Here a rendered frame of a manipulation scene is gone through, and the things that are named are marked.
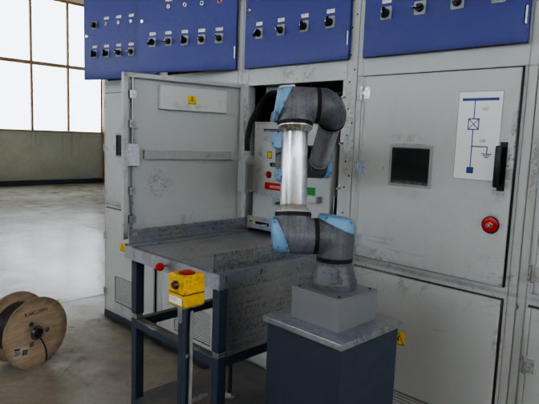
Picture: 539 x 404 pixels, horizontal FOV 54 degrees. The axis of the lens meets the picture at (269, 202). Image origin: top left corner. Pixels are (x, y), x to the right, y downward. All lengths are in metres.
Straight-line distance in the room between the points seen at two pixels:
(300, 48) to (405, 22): 0.52
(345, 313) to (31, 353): 2.09
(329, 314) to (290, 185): 0.41
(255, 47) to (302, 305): 1.39
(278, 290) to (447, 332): 0.65
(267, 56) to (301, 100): 0.91
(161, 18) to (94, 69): 0.80
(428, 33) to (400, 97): 0.25
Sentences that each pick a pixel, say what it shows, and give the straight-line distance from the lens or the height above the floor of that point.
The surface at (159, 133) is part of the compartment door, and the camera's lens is 2.50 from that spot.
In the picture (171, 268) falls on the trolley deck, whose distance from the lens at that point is 2.04.
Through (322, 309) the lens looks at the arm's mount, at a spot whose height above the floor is 0.81.
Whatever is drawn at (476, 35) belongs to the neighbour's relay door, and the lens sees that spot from 2.00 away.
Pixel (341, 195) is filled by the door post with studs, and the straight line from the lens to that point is 2.27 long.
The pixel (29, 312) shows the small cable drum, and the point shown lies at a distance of 3.19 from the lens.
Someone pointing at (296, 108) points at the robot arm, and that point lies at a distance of 1.68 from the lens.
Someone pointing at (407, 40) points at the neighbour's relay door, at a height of 1.70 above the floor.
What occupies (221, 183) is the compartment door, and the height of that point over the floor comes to 1.08.
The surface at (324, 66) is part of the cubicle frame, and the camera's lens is 2.36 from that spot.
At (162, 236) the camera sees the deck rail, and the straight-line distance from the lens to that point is 2.36.
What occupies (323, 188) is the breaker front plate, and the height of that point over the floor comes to 1.10.
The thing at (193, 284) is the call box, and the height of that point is 0.87.
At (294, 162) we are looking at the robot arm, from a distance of 1.65.
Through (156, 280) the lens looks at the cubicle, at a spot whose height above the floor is 0.40.
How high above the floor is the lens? 1.32
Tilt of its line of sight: 7 degrees down
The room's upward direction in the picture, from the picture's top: 2 degrees clockwise
